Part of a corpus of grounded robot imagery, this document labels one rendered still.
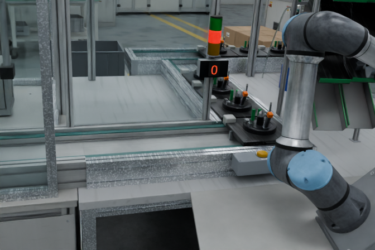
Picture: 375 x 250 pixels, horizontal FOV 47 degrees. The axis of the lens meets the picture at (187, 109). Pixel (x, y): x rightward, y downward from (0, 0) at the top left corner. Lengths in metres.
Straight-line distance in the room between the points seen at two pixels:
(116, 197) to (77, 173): 0.16
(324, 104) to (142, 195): 0.88
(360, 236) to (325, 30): 0.58
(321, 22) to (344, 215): 0.55
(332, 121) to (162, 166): 0.76
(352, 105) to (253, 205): 0.72
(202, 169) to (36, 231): 0.61
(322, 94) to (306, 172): 0.73
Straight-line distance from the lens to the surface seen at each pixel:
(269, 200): 1.55
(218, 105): 2.03
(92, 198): 1.49
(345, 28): 1.26
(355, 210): 1.34
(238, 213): 1.46
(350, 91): 2.02
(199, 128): 1.83
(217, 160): 1.60
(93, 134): 1.75
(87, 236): 1.57
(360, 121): 1.97
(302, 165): 1.28
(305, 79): 1.35
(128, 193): 1.51
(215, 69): 1.76
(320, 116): 1.88
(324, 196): 1.28
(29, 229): 1.56
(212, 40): 1.73
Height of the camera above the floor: 1.67
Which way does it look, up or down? 21 degrees down
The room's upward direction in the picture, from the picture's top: 4 degrees clockwise
